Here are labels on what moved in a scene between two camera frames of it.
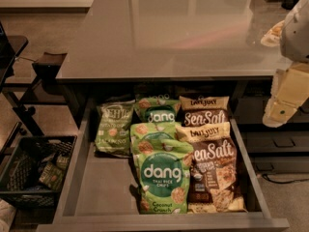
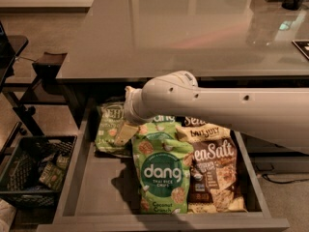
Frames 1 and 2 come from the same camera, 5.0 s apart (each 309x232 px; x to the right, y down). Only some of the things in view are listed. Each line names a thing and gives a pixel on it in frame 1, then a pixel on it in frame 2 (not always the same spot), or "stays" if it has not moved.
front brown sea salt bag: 214,180 stays
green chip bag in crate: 51,176 stays
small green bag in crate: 62,161 stays
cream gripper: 295,36 → 129,108
